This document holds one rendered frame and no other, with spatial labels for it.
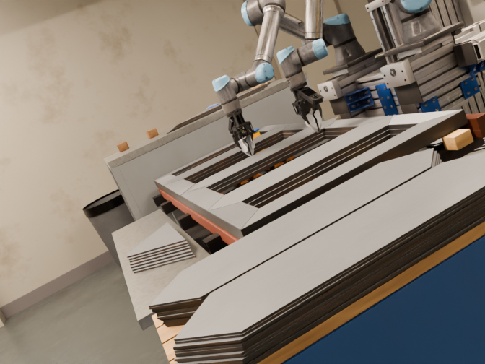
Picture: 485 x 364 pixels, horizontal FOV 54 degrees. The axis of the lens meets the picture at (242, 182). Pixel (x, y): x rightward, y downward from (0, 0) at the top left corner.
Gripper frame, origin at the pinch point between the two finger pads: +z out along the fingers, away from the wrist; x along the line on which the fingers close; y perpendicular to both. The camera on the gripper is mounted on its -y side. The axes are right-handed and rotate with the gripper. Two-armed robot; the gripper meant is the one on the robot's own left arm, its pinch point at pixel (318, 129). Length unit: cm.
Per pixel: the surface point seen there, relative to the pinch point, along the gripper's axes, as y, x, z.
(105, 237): 272, 108, 52
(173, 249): -27, 76, 9
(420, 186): -98, 31, 2
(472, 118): -69, -12, 4
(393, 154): -68, 15, 3
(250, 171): 0.4, 33.9, 2.9
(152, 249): -19, 82, 7
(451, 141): -71, -2, 6
